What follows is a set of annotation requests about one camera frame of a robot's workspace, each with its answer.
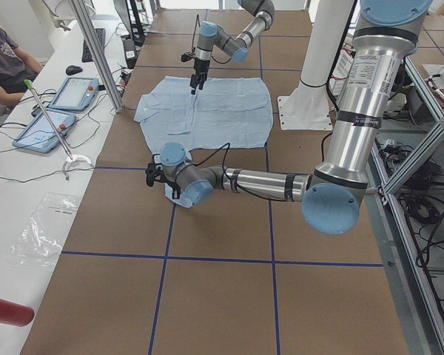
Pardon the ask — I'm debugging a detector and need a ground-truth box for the red bottle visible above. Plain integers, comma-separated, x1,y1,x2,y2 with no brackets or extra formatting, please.
0,298,35,327

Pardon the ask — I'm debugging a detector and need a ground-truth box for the black computer mouse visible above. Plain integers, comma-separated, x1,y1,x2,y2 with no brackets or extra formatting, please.
65,65,83,75

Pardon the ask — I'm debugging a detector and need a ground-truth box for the clear plastic bag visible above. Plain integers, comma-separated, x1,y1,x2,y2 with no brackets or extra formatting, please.
4,192,82,272

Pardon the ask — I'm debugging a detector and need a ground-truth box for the seated person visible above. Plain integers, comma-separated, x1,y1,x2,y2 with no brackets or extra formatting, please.
0,27,43,107

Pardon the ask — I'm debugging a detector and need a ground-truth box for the far blue teach pendant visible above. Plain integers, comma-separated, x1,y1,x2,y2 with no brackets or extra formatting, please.
48,77,99,112

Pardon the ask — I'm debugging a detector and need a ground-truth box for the reacher grabber stick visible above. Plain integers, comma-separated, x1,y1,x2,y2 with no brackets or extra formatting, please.
24,79,94,180

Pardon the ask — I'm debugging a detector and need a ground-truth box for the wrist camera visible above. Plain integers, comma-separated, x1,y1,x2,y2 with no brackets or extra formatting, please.
181,52,196,62
145,162,162,187

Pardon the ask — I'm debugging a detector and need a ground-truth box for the near blue teach pendant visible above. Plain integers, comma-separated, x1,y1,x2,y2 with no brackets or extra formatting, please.
12,109,76,153

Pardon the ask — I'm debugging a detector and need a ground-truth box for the blue teach pendant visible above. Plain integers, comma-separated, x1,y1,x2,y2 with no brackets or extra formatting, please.
48,77,99,112
12,109,76,153

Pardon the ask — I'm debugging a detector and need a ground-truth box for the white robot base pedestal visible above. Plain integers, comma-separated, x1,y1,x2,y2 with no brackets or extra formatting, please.
277,0,356,131

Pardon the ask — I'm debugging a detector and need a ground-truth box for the light blue striped shirt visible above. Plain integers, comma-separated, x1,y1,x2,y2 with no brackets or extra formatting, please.
134,76,273,208

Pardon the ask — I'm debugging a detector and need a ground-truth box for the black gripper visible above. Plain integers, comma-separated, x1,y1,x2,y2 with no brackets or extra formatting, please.
190,58,209,94
165,177,181,199

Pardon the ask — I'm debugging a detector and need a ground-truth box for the black keyboard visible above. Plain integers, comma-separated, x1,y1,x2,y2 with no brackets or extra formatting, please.
81,27,107,63

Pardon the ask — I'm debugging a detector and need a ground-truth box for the aluminium frame post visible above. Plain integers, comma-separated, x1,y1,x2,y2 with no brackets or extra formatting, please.
70,0,123,113

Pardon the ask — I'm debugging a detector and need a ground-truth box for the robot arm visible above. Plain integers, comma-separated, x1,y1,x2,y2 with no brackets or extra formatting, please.
181,0,275,95
152,1,430,234

